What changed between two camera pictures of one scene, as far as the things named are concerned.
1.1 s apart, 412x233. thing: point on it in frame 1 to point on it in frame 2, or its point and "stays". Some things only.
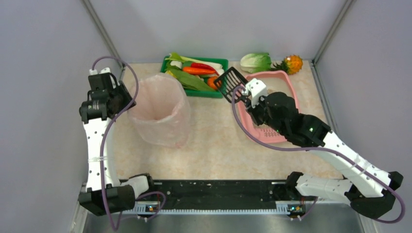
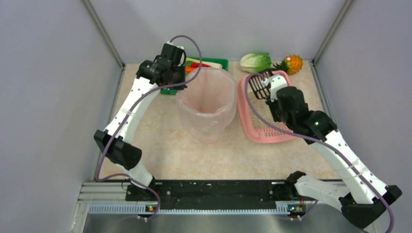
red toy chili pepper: x=199 y=65 stays
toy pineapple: x=292 y=64 stays
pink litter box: x=257 y=129 stays
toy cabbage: x=255 y=62 stays
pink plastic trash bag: x=159 y=111 to x=208 y=103
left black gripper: x=125 y=98 to x=175 y=83
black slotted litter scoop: x=227 y=81 to x=259 y=90
